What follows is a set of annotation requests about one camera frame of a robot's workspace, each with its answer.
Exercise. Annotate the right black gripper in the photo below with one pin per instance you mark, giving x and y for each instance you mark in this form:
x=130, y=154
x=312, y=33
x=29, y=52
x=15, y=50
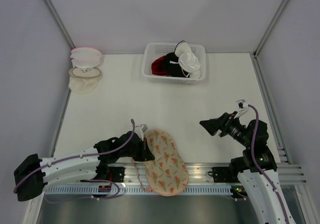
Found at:
x=212, y=124

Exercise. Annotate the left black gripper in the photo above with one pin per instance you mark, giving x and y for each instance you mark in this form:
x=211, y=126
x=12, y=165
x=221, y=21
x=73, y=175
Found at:
x=145, y=154

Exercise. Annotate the floral mesh laundry bag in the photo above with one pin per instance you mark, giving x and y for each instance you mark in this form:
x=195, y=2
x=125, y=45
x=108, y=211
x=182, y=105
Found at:
x=167, y=175

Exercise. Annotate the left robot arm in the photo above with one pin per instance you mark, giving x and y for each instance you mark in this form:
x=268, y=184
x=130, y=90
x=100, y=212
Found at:
x=35, y=175

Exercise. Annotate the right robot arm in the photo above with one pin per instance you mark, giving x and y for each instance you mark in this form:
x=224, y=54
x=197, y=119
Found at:
x=256, y=169

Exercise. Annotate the black bra in basket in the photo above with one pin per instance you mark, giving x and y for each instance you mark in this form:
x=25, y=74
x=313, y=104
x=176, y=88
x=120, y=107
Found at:
x=173, y=67

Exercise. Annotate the red bra in basket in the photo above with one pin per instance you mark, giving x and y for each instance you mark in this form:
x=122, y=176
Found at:
x=157, y=67

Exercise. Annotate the beige round laundry bag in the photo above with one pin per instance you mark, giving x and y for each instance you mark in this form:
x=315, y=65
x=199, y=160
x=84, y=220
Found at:
x=84, y=80

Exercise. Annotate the white pink laundry bag stack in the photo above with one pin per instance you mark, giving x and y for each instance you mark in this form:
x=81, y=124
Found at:
x=85, y=57

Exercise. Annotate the white plastic basket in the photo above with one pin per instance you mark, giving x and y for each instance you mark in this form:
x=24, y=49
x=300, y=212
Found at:
x=155, y=50

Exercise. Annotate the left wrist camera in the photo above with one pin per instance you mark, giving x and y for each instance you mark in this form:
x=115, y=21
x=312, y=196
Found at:
x=140, y=130

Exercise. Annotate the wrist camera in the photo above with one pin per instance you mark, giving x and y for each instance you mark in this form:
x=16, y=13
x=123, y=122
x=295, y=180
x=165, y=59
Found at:
x=140, y=130
x=242, y=106

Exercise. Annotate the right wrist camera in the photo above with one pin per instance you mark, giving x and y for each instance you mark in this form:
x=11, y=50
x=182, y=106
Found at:
x=242, y=106

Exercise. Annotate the white slotted cable duct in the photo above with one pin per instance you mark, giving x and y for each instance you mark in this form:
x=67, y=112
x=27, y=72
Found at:
x=135, y=190

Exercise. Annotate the aluminium rail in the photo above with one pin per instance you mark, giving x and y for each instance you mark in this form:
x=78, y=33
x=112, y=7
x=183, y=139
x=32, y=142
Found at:
x=198, y=173

